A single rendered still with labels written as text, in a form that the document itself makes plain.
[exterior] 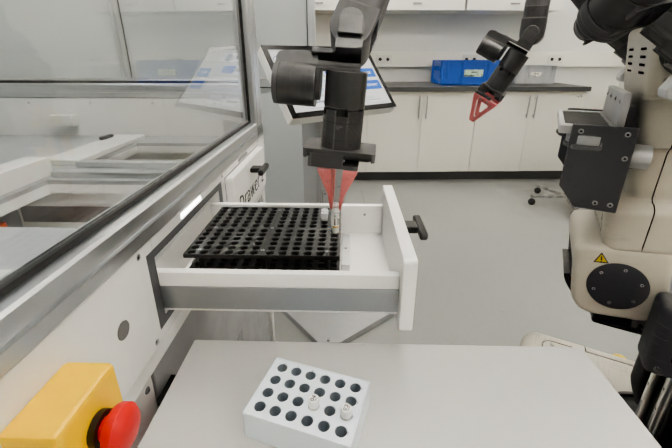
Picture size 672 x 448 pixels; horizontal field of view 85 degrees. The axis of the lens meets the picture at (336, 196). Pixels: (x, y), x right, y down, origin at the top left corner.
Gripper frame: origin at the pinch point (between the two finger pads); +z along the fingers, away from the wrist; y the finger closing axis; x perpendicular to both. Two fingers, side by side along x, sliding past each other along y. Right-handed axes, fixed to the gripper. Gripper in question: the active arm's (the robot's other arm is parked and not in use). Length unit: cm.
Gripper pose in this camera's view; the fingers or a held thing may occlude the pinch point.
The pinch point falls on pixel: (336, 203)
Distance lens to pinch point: 57.2
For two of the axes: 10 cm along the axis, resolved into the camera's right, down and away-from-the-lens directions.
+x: -1.1, 3.6, -9.3
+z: -0.8, 9.3, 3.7
